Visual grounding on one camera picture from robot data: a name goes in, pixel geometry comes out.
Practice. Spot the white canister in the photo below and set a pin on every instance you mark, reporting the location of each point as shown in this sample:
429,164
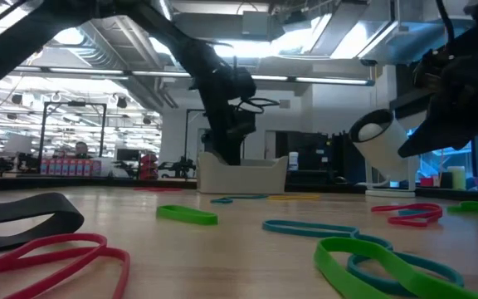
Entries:
293,161

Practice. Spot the green rubber band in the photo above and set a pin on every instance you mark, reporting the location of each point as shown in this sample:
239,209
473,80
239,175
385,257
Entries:
324,261
471,207
193,219

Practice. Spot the ceiling light bar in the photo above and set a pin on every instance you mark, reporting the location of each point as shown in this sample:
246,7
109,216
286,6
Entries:
330,80
85,71

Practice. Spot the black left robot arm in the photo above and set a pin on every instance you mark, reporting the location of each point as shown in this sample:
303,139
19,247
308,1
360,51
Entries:
15,50

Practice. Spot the pink boxes row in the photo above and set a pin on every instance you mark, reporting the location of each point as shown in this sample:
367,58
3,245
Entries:
71,167

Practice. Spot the red container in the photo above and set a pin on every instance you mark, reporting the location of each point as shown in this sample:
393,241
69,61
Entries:
427,182

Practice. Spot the yellow-green container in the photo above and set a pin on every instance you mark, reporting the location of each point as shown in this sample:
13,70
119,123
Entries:
457,178

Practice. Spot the translucent grey plastic bin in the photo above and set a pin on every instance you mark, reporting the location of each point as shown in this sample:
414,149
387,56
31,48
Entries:
243,178

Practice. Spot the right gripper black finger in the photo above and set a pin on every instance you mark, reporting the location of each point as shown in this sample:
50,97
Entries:
438,135

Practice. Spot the black monitor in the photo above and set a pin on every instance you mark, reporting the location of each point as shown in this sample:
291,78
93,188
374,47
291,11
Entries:
128,155

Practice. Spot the teal rubber band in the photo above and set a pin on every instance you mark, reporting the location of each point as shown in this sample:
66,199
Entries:
409,212
266,226
221,200

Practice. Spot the black rig frame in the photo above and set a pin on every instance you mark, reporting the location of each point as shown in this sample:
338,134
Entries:
73,104

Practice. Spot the black cabinet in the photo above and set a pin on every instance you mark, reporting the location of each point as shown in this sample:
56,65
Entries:
313,158

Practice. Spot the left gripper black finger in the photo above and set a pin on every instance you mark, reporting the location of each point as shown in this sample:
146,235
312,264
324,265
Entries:
221,153
235,153

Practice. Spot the person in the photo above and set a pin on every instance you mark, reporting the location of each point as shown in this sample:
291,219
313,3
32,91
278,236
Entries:
81,149

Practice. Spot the yellow rubber band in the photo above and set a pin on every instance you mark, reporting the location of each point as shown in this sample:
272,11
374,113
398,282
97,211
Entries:
293,197

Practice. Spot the silver ventilation duct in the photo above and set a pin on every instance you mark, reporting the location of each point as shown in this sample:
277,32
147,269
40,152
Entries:
114,41

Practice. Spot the red rubber band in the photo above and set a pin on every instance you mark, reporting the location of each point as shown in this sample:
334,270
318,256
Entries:
56,237
437,212
158,189

